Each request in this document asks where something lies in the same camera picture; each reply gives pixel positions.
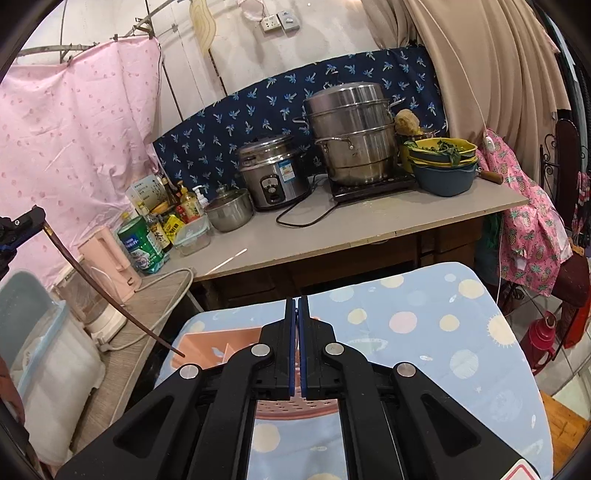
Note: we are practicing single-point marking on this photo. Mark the pink floral apron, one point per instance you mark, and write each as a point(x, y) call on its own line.
point(533, 240)

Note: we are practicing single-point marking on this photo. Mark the blue planet print tablecloth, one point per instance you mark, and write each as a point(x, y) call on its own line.
point(440, 318)

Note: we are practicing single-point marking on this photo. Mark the pink dotted curtain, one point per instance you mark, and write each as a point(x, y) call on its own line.
point(75, 136)

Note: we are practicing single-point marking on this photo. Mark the pink electric kettle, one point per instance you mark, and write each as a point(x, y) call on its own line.
point(109, 265)

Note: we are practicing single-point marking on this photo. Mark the blue dish rack lid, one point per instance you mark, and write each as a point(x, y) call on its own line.
point(23, 302)

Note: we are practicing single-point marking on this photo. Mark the small steel lidded pot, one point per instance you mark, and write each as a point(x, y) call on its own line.
point(230, 209)

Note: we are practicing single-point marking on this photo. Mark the blue and yellow bowls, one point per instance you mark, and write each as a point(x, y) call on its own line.
point(445, 167)

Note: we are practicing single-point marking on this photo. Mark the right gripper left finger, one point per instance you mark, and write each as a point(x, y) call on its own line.
point(198, 423)

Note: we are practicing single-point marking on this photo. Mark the pink perforated utensil holder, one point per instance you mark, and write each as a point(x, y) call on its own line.
point(210, 349)

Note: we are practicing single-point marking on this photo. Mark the yellow oil bottle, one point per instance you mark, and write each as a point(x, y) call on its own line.
point(189, 203)

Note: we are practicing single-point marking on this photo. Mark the silver rice cooker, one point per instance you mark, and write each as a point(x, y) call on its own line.
point(273, 171)

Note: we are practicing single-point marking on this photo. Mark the yellow seasoning packet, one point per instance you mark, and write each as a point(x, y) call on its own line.
point(171, 226)

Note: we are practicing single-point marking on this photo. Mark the white blender base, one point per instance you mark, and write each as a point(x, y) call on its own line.
point(99, 319)

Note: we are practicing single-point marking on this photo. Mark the wall power socket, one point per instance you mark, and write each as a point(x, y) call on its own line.
point(285, 20)

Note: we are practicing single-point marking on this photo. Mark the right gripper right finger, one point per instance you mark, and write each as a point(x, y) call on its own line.
point(396, 422)

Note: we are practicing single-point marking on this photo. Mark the beige hanging curtain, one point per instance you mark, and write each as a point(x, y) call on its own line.
point(495, 64)

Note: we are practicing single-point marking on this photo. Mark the glass food container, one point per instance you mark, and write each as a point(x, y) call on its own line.
point(194, 236)

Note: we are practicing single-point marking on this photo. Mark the black induction cooker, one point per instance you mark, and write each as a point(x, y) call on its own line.
point(351, 193)

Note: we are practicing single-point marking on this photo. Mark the green dish soap bottle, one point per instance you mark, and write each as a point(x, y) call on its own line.
point(140, 244)

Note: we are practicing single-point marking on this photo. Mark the navy floral backsplash cloth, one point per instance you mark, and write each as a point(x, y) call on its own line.
point(203, 149)

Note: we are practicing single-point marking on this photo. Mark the stainless steel steamer pot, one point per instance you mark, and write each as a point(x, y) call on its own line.
point(353, 126)

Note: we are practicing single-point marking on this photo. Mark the white dish rack bin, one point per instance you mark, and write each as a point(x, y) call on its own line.
point(55, 367)

